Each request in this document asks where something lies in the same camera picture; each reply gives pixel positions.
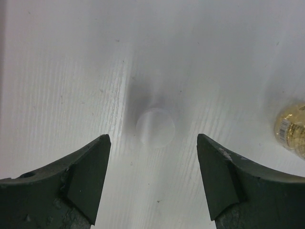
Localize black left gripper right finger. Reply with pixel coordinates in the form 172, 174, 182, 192
197, 134, 305, 229

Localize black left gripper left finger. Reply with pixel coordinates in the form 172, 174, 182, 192
0, 135, 111, 229

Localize white bottle screw cap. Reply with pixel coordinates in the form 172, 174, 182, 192
136, 108, 175, 148

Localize clear bottle yellow pills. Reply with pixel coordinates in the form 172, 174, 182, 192
274, 102, 305, 159

